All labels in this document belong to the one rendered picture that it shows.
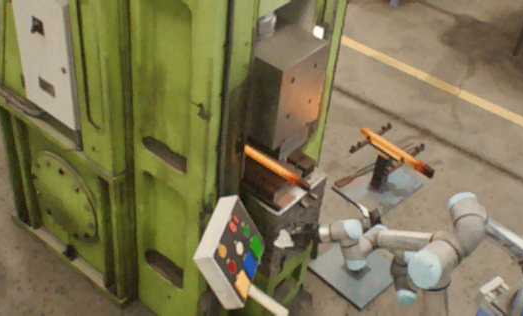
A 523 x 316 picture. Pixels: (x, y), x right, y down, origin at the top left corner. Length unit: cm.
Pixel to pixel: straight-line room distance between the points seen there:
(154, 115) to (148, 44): 35
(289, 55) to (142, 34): 58
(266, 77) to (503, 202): 256
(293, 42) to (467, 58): 352
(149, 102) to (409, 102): 293
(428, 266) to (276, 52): 102
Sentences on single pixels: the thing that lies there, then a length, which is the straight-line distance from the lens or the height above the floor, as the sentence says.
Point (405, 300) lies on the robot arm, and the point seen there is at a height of 88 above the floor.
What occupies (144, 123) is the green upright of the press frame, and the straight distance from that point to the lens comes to 319.
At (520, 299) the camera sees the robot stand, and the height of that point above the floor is 116.
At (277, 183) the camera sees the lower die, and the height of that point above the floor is 99.
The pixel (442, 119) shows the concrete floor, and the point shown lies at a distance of 559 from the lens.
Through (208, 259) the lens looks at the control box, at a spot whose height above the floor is 118.
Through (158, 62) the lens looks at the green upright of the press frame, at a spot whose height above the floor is 157.
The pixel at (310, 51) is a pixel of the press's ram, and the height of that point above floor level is 167.
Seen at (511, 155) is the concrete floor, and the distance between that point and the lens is 546.
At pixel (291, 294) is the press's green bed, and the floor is 11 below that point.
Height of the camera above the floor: 325
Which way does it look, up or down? 41 degrees down
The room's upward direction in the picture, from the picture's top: 6 degrees clockwise
